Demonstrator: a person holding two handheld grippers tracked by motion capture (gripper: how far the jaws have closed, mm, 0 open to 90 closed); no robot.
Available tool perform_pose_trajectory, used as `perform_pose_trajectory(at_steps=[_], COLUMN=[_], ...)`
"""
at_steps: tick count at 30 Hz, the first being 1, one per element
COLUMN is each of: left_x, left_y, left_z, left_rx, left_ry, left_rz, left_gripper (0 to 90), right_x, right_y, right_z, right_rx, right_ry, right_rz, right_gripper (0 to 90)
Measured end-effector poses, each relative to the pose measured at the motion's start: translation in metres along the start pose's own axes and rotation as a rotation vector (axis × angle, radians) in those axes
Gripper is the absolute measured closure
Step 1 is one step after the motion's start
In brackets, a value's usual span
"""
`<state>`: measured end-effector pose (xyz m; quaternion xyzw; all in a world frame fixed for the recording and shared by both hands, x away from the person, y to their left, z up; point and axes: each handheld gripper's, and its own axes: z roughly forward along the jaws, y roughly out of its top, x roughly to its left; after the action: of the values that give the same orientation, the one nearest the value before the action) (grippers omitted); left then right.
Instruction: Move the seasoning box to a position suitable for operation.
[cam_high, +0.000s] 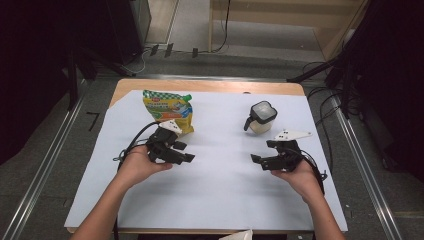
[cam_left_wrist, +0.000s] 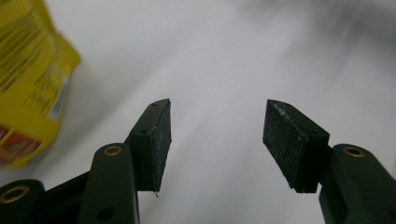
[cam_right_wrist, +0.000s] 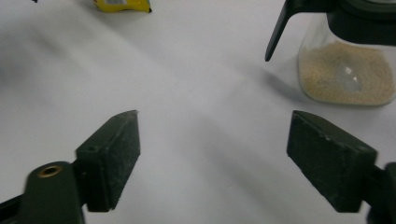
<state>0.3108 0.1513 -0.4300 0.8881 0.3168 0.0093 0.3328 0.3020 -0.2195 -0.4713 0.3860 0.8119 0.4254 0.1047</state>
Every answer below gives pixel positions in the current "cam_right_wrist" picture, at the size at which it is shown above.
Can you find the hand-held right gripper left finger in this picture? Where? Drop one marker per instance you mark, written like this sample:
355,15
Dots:
109,161

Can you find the yellow seasoning pouch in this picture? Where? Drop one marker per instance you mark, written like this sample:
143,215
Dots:
124,4

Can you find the glass jar with black lid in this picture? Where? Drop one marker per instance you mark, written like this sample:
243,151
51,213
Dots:
342,77

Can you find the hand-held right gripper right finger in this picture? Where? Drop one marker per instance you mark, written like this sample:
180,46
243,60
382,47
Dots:
330,161

